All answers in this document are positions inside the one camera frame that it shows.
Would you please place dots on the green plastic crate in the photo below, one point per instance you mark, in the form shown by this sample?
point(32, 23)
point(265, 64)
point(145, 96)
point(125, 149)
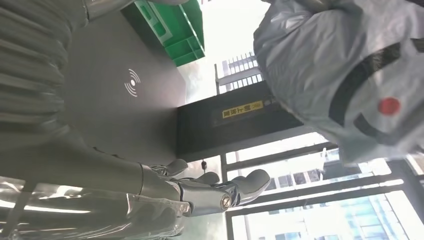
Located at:
point(179, 36)

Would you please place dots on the black and yellow label sticker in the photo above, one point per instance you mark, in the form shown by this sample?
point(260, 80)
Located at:
point(242, 110)

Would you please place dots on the black inbound scanner machine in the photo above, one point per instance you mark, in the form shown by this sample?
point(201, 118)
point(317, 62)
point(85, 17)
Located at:
point(126, 116)

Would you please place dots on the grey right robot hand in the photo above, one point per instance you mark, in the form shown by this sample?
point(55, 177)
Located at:
point(82, 192)

